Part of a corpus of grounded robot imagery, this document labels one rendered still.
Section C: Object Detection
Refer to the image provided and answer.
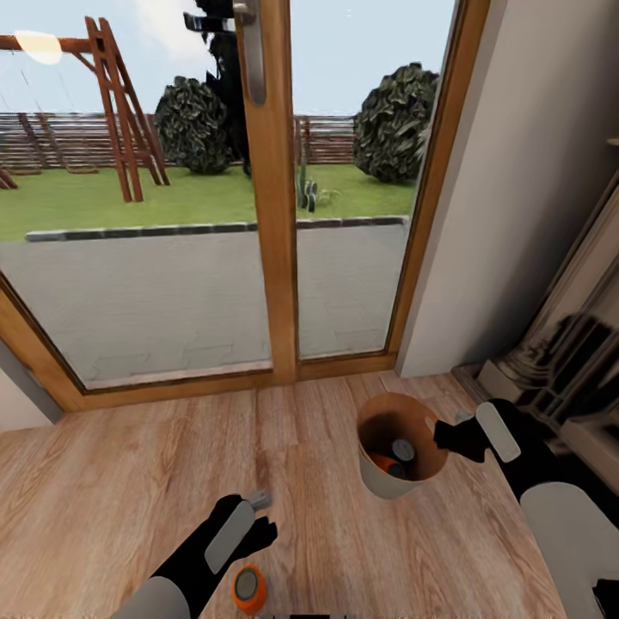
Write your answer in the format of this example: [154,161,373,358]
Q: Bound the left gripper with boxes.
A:
[234,517,278,560]

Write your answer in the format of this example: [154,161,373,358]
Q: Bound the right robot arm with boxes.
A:
[433,401,619,619]

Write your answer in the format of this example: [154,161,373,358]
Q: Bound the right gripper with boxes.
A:
[433,420,484,463]

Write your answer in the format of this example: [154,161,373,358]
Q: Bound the can of soda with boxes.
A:
[385,438,415,472]
[232,565,267,616]
[368,454,406,480]

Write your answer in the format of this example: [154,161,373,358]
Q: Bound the trash can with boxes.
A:
[356,393,450,499]

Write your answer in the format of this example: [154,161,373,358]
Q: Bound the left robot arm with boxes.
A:
[111,489,278,619]

